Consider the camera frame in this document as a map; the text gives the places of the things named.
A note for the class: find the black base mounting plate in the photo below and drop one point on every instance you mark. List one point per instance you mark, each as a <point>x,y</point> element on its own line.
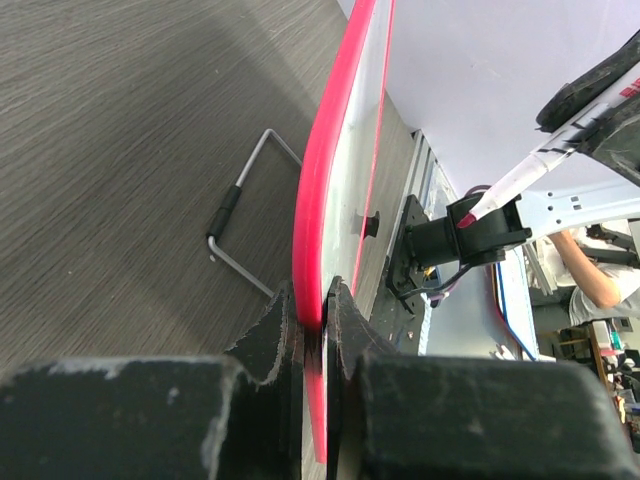
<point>404,323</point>

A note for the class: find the person forearm in background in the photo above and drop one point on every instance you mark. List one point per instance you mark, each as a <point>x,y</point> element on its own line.
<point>595,284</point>

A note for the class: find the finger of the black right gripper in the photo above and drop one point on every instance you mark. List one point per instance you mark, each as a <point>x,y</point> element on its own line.
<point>615,144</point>
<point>574,96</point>

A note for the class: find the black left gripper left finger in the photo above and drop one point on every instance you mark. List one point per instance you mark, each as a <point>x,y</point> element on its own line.
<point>237,415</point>

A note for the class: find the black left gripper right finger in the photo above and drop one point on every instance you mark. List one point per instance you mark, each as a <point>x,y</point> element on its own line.
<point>397,416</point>

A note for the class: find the purple capped marker pen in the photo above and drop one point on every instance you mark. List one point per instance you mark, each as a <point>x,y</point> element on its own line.
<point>561,144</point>

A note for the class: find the pink framed whiteboard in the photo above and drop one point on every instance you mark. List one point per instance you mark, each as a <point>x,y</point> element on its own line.
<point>335,188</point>

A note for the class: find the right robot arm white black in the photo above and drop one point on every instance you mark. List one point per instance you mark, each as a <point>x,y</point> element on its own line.
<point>527,217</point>

